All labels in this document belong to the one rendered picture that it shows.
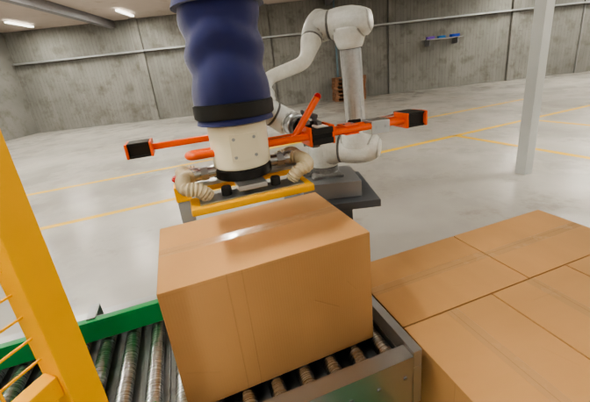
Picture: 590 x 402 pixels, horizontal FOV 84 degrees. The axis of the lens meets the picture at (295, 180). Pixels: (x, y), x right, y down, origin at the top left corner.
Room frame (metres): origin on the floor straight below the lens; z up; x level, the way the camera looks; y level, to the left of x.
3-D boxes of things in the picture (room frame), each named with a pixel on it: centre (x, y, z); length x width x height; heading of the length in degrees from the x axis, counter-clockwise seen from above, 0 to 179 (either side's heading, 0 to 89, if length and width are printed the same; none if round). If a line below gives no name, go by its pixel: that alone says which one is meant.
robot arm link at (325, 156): (1.79, -0.19, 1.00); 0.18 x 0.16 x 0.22; 65
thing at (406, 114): (1.13, -0.42, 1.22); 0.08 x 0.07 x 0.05; 108
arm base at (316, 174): (1.79, -0.16, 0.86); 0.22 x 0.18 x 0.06; 95
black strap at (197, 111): (0.96, 0.15, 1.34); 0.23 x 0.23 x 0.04
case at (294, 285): (0.95, 0.14, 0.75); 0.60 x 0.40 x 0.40; 109
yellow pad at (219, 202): (0.86, 0.12, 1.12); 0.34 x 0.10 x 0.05; 108
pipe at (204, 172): (0.96, 0.15, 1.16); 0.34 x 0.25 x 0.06; 108
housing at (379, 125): (1.10, -0.29, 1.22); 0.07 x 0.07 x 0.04; 18
